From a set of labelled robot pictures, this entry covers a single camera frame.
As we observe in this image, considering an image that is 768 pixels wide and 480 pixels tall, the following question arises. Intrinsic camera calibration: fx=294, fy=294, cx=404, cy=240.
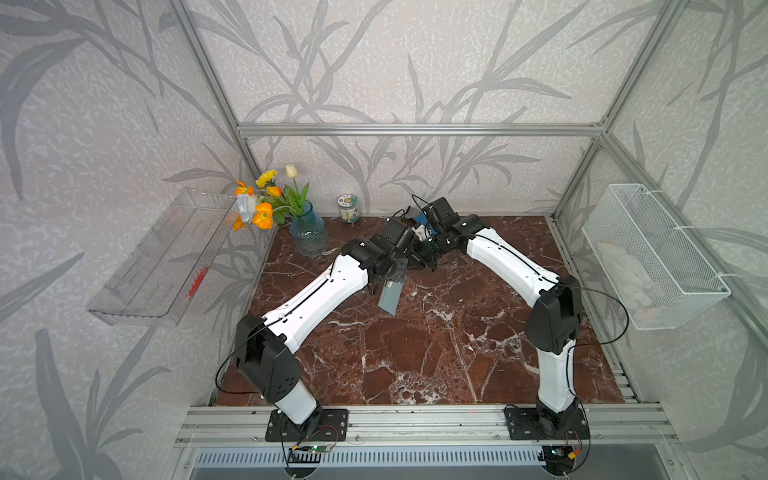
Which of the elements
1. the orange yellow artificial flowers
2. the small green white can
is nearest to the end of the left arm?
the orange yellow artificial flowers

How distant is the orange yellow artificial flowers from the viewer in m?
0.74

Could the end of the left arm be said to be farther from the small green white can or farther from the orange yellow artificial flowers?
the small green white can

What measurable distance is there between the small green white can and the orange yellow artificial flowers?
188 millimetres

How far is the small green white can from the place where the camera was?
1.17 m
